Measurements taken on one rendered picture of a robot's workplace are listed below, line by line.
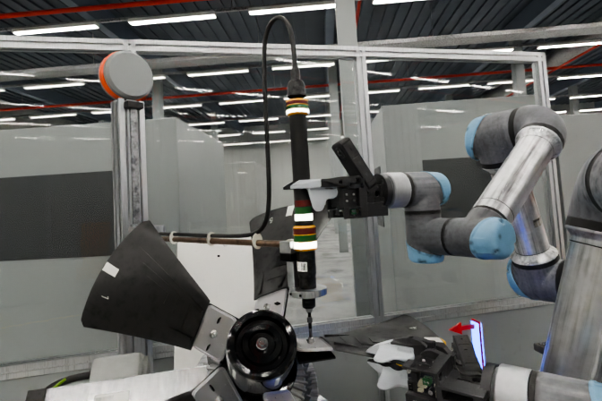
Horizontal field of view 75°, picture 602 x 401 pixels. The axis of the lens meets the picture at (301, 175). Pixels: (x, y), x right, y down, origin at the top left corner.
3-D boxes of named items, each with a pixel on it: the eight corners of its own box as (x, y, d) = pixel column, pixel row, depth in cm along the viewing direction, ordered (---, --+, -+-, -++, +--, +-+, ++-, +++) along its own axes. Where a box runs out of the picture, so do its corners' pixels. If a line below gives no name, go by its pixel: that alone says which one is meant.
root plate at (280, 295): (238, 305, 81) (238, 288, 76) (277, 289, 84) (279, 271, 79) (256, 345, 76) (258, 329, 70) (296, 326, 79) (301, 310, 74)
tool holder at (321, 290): (273, 294, 75) (270, 243, 75) (299, 287, 80) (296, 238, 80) (310, 301, 69) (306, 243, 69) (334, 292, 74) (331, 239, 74)
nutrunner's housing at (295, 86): (294, 308, 73) (280, 67, 76) (307, 303, 76) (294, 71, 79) (310, 311, 71) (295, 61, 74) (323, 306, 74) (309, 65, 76)
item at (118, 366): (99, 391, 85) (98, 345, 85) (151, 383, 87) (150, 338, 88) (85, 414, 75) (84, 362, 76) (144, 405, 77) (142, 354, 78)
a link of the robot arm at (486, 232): (593, 127, 92) (511, 278, 69) (544, 135, 102) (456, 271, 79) (575, 85, 89) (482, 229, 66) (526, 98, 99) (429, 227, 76)
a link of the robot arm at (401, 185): (410, 170, 80) (386, 174, 88) (391, 171, 79) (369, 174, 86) (412, 208, 80) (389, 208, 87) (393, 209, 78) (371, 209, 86)
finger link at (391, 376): (353, 372, 65) (405, 383, 59) (371, 356, 70) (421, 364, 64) (356, 391, 65) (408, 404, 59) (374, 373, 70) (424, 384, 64)
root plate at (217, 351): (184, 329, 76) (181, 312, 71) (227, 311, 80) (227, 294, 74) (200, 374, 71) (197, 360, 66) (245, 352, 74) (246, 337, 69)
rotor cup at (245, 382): (208, 350, 76) (205, 320, 67) (275, 319, 82) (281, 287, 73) (236, 428, 67) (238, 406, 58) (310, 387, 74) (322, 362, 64)
